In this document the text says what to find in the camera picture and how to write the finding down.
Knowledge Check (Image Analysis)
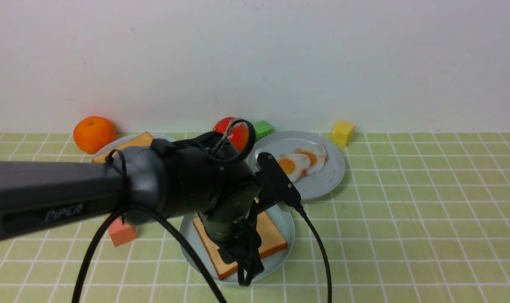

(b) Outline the teal front plate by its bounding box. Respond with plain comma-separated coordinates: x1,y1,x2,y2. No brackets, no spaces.
179,206,296,284

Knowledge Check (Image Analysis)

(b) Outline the fried egg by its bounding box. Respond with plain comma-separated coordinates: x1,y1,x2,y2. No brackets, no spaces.
277,153,311,183
294,144,328,175

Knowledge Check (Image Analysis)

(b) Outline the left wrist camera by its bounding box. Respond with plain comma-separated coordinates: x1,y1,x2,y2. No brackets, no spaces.
255,152,301,213

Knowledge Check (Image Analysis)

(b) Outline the toast slice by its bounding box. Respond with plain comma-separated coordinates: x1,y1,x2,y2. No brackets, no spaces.
192,210,288,281
92,131,155,164

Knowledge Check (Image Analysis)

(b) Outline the yellow cube block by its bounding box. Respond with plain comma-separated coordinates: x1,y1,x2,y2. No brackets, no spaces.
330,120,355,147

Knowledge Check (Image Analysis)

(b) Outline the blue bread plate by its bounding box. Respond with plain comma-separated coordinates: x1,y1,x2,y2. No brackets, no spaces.
91,133,178,162

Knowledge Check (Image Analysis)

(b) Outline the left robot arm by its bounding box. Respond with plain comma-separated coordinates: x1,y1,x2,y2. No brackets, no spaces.
0,132,264,286

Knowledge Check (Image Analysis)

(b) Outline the left black cable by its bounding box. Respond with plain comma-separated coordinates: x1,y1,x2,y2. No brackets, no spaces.
71,119,332,303

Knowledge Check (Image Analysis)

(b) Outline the orange fruit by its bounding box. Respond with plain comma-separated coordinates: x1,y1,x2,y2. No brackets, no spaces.
73,116,117,154

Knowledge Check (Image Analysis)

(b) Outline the red tomato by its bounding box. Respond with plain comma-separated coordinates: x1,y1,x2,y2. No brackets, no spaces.
212,117,249,152

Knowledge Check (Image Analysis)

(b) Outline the salmon cube block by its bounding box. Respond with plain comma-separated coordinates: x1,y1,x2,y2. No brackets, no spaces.
107,218,136,247

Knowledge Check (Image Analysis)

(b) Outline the green cube block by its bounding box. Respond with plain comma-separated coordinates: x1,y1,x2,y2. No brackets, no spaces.
253,120,274,141

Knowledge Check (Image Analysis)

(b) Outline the grey egg plate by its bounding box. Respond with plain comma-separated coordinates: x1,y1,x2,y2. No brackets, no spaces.
248,131,345,199

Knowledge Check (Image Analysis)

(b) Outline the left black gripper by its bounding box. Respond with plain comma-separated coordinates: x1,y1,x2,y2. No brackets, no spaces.
200,183,264,287

